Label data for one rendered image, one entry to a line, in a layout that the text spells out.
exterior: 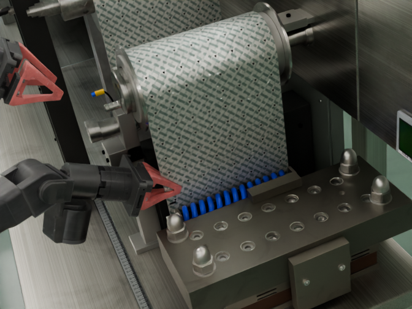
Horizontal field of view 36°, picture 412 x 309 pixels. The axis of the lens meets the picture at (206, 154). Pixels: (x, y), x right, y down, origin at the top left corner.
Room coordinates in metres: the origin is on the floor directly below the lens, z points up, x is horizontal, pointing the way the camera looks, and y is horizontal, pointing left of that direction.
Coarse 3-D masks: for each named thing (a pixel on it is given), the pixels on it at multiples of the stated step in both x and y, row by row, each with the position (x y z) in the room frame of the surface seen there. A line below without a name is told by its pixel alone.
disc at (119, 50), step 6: (120, 48) 0.93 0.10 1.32; (120, 54) 0.94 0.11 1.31; (126, 54) 0.91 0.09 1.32; (126, 60) 0.90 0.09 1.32; (132, 72) 0.88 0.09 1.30; (132, 78) 0.89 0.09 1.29; (138, 84) 0.87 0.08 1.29; (138, 90) 0.87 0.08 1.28; (138, 96) 0.88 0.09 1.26; (144, 102) 0.86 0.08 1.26; (144, 108) 0.86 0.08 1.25; (144, 114) 0.86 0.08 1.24; (144, 120) 0.87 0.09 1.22; (144, 126) 0.89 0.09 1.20
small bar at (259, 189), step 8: (288, 176) 0.89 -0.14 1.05; (296, 176) 0.88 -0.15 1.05; (264, 184) 0.88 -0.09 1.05; (272, 184) 0.87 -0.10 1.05; (280, 184) 0.87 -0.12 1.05; (288, 184) 0.87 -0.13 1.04; (296, 184) 0.88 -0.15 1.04; (248, 192) 0.87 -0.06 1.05; (256, 192) 0.86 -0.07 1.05; (264, 192) 0.86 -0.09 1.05; (272, 192) 0.86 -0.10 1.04; (280, 192) 0.87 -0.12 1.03; (256, 200) 0.85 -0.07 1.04
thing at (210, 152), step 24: (264, 96) 0.93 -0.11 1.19; (192, 120) 0.89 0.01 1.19; (216, 120) 0.90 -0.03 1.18; (240, 120) 0.92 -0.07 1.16; (264, 120) 0.93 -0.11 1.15; (168, 144) 0.88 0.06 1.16; (192, 144) 0.89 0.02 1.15; (216, 144) 0.90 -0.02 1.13; (240, 144) 0.91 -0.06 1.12; (264, 144) 0.93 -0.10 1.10; (168, 168) 0.88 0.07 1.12; (192, 168) 0.89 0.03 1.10; (216, 168) 0.90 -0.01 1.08; (240, 168) 0.91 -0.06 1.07; (264, 168) 0.93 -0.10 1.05; (192, 192) 0.89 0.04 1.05; (216, 192) 0.90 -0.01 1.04
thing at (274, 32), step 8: (264, 16) 0.99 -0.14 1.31; (272, 24) 0.97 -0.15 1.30; (272, 32) 0.96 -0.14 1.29; (280, 40) 0.95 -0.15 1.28; (280, 48) 0.95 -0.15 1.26; (120, 56) 0.94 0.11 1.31; (280, 56) 0.95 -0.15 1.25; (120, 64) 0.94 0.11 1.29; (280, 64) 0.95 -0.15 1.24; (128, 72) 0.90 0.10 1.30; (280, 72) 0.96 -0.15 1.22; (136, 96) 0.88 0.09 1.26; (136, 104) 0.89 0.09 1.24; (136, 112) 0.91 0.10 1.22; (136, 120) 0.92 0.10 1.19
